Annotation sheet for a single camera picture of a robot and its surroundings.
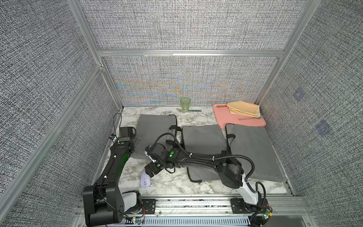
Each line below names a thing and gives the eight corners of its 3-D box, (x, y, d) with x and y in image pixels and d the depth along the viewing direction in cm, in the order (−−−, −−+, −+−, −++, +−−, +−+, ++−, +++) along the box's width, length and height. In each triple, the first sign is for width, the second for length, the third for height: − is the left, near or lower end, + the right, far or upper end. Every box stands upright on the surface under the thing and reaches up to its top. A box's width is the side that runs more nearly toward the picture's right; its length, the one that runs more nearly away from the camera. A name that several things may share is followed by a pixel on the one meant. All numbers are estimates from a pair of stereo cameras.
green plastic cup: (179, 109, 120) (179, 102, 113) (182, 102, 125) (182, 95, 119) (188, 111, 119) (189, 103, 112) (190, 103, 124) (191, 96, 118)
